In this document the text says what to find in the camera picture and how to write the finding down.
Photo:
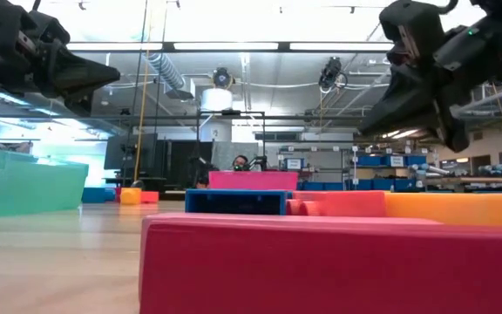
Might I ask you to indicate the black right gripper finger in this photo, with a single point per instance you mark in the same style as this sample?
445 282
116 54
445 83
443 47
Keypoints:
453 131
412 100

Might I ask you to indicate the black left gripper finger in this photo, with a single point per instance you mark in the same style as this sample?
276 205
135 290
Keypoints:
80 107
81 76

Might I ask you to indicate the small blue block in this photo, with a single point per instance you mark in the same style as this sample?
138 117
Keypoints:
235 202
94 195

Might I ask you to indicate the small black robot arm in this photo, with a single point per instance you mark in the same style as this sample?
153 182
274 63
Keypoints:
259 162

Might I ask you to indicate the bright ceiling light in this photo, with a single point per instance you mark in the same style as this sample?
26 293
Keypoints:
401 134

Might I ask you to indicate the grey ceiling pipe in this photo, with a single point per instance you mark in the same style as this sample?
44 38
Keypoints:
495 100

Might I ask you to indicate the wooden workbench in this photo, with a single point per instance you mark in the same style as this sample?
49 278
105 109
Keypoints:
477 179

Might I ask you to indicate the blue storage bin white label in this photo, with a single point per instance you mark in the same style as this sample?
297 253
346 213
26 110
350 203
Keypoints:
395 161

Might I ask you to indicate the dark monitor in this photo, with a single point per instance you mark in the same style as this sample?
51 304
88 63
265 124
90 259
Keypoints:
129 150

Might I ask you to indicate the yellow block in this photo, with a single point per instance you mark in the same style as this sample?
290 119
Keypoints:
460 209
130 196

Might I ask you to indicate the black ceiling reel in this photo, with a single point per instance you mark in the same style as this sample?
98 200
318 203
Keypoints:
331 73
221 77

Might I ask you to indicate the metal shelving rack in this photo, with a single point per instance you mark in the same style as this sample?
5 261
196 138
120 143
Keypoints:
354 174

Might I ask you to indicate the small red block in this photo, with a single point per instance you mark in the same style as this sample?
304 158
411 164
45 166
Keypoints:
118 194

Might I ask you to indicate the green translucent plastic bin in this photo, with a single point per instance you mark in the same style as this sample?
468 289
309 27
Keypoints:
24 187

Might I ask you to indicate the black horizontal beam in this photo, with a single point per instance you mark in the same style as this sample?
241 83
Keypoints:
286 118

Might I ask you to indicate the white sign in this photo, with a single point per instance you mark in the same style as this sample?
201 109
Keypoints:
293 163

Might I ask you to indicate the white cylindrical tank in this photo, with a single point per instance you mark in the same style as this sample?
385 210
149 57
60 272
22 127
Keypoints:
216 99

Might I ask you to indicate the grey panel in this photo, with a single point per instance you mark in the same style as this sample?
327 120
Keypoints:
222 152

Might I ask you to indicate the person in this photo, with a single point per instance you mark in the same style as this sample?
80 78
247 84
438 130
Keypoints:
240 163

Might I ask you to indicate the red plastic bin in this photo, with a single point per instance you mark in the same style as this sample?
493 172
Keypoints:
253 180

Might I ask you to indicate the long red block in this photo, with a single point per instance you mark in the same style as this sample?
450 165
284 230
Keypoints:
320 270

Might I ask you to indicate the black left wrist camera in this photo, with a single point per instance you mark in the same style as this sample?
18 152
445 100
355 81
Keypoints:
48 28

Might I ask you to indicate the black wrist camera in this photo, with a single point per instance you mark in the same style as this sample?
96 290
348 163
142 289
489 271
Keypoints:
48 28
412 22

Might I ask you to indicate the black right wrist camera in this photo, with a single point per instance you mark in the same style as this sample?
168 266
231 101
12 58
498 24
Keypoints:
412 22

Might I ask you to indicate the silver flexible duct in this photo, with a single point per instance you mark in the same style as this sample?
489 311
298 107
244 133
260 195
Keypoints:
166 70

